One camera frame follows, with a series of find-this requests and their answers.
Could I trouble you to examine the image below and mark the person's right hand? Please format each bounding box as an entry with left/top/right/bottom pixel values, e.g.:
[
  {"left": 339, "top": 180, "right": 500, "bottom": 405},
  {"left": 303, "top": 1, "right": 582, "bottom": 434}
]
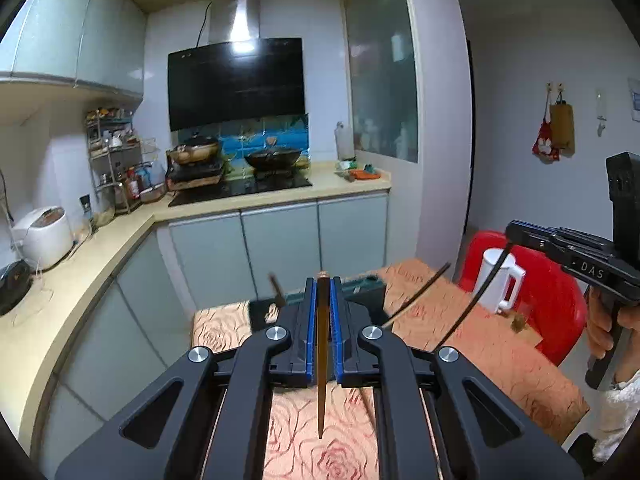
[{"left": 585, "top": 292, "right": 640, "bottom": 383}]

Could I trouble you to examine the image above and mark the wooden cutting board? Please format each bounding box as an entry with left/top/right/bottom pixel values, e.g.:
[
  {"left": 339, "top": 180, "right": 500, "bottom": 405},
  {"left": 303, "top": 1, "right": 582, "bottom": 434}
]
[{"left": 549, "top": 102, "right": 575, "bottom": 151}]

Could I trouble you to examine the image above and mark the black range hood cable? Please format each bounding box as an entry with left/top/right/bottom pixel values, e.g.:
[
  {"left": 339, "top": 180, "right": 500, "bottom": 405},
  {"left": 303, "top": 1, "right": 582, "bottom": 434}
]
[{"left": 196, "top": 0, "right": 213, "bottom": 48}]

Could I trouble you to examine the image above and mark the black induction cooker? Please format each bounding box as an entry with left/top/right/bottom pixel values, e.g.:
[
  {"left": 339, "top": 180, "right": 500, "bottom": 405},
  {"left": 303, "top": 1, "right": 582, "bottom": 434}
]
[{"left": 166, "top": 160, "right": 226, "bottom": 191}]

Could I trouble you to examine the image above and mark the brass coloured cooking pot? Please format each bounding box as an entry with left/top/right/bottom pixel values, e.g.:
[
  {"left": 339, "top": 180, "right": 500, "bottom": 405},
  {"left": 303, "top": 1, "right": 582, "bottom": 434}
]
[{"left": 167, "top": 135, "right": 223, "bottom": 165}]

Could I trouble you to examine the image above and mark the dark wooden door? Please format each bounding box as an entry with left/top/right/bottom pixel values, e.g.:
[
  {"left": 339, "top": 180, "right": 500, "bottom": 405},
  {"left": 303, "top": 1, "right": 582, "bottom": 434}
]
[{"left": 465, "top": 37, "right": 476, "bottom": 233}]

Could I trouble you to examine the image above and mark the metal spice rack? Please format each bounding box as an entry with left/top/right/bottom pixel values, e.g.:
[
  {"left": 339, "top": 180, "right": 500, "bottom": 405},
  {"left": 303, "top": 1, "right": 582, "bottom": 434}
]
[{"left": 85, "top": 107, "right": 143, "bottom": 215}]

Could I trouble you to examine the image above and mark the black electric griddle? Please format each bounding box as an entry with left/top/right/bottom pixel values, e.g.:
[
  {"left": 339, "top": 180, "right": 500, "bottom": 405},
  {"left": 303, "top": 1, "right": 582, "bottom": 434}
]
[{"left": 0, "top": 259, "right": 35, "bottom": 317}]

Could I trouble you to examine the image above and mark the white plastic bottle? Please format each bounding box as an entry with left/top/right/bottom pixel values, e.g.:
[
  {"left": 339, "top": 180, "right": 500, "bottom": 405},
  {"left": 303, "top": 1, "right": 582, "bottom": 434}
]
[{"left": 336, "top": 121, "right": 355, "bottom": 161}]

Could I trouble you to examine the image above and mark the red oven mitt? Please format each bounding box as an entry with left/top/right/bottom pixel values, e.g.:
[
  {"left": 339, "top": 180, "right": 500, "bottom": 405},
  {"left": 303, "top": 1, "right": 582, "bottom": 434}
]
[{"left": 531, "top": 110, "right": 561, "bottom": 162}]

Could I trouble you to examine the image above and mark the grey wall cabinet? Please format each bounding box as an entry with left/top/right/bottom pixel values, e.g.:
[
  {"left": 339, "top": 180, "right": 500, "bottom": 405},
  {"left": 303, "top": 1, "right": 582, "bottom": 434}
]
[{"left": 0, "top": 0, "right": 147, "bottom": 98}]

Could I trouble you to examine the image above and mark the black range hood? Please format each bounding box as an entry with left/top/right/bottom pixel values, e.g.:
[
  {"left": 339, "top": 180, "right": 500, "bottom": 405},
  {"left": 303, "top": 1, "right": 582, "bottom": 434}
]
[{"left": 167, "top": 0, "right": 305, "bottom": 132}]

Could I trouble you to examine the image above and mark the rose patterned tablecloth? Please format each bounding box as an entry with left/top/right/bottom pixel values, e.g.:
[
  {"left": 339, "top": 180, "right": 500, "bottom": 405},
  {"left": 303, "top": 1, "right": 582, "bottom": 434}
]
[{"left": 190, "top": 258, "right": 591, "bottom": 480}]

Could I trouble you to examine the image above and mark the frosted glass window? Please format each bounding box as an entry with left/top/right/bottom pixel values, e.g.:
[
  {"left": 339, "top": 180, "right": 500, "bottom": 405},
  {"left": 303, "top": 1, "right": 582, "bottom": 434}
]
[{"left": 344, "top": 0, "right": 420, "bottom": 163}]

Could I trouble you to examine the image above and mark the black glass hob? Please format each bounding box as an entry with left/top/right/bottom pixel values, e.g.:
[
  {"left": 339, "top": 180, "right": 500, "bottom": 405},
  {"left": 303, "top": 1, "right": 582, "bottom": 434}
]
[{"left": 167, "top": 172, "right": 313, "bottom": 208}]

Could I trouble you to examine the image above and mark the white rice cooker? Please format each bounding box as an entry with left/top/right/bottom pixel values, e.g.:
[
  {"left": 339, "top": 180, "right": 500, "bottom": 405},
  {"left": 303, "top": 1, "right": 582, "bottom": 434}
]
[{"left": 12, "top": 206, "right": 75, "bottom": 271}]

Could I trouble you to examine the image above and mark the grey base cabinets beige counter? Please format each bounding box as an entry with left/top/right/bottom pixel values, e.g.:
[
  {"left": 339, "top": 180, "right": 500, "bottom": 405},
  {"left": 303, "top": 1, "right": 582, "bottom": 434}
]
[{"left": 0, "top": 167, "right": 392, "bottom": 480}]

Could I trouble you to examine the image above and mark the orange and green scrubber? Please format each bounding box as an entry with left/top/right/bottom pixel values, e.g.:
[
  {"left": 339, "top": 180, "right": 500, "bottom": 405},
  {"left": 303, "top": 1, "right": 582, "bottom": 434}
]
[{"left": 334, "top": 160, "right": 382, "bottom": 182}]

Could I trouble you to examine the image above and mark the black wok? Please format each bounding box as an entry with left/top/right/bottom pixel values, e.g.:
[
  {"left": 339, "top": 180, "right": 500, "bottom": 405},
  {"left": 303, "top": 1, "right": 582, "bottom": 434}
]
[{"left": 244, "top": 146, "right": 305, "bottom": 171}]

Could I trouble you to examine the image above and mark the white electric kettle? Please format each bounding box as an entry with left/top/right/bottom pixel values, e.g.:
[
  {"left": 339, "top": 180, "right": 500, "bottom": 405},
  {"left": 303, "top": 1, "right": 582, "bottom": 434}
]
[{"left": 480, "top": 247, "right": 527, "bottom": 313}]

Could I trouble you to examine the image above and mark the dark grey utensil holder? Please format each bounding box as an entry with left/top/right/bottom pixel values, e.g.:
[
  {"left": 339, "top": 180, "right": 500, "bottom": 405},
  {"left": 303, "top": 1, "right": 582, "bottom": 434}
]
[{"left": 249, "top": 275, "right": 388, "bottom": 333}]

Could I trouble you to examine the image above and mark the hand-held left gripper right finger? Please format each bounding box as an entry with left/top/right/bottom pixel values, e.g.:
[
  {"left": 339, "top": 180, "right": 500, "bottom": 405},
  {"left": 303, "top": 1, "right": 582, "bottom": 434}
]
[{"left": 330, "top": 277, "right": 583, "bottom": 480}]

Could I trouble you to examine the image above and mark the blue picture backsplash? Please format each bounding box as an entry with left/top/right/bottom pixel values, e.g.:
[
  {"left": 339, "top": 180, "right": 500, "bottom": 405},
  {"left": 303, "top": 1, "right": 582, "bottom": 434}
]
[{"left": 220, "top": 112, "right": 311, "bottom": 166}]

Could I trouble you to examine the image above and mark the light brown wooden chopstick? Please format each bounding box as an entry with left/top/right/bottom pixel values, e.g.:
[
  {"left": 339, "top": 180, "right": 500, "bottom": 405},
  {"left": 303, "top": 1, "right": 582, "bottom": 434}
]
[{"left": 316, "top": 270, "right": 332, "bottom": 440}]

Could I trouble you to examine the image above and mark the reddish brown chopstick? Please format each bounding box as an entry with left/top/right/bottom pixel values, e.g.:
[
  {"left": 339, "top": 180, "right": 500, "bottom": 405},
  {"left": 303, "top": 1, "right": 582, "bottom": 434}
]
[{"left": 268, "top": 273, "right": 287, "bottom": 307}]

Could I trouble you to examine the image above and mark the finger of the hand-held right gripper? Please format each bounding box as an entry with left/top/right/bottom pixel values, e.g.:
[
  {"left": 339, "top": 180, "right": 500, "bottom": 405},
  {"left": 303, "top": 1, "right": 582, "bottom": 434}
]
[
  {"left": 505, "top": 232, "right": 568, "bottom": 268},
  {"left": 510, "top": 221, "right": 613, "bottom": 251}
]

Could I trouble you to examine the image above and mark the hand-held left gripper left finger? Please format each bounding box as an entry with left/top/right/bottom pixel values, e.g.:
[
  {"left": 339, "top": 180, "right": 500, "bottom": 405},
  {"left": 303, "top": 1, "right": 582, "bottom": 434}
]
[{"left": 55, "top": 277, "right": 317, "bottom": 480}]

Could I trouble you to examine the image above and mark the red plastic chair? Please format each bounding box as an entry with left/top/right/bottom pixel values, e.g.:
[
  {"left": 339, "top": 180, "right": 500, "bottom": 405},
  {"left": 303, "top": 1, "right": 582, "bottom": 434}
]
[{"left": 459, "top": 230, "right": 588, "bottom": 367}]

